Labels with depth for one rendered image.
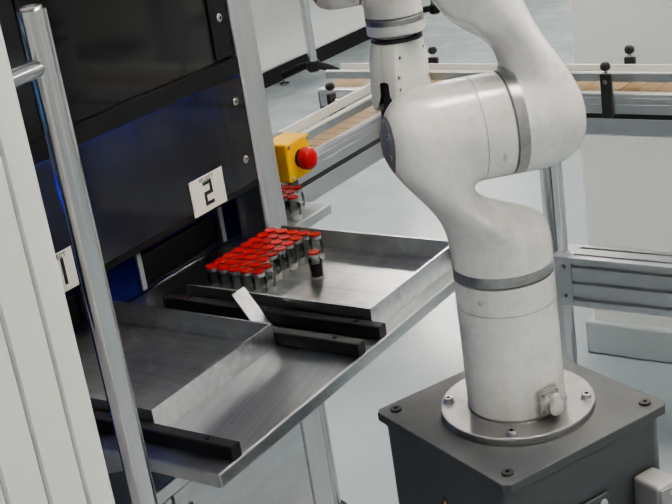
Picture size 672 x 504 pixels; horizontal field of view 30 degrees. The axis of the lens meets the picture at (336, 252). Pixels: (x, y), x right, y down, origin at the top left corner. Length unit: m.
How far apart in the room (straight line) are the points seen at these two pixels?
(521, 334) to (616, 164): 1.93
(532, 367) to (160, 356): 0.58
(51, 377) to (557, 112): 0.64
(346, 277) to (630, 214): 1.55
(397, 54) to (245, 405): 0.54
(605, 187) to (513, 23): 2.04
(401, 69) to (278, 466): 0.83
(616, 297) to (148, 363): 1.31
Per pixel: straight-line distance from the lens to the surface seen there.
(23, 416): 1.05
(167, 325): 1.90
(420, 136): 1.37
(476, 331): 1.49
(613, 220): 3.44
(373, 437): 3.30
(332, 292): 1.93
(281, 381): 1.68
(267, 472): 2.27
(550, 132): 1.41
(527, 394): 1.51
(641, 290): 2.80
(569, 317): 2.92
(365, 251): 2.06
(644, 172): 3.35
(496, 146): 1.39
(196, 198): 2.02
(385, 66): 1.80
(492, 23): 1.39
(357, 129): 2.59
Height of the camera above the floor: 1.62
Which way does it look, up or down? 21 degrees down
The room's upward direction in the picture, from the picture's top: 9 degrees counter-clockwise
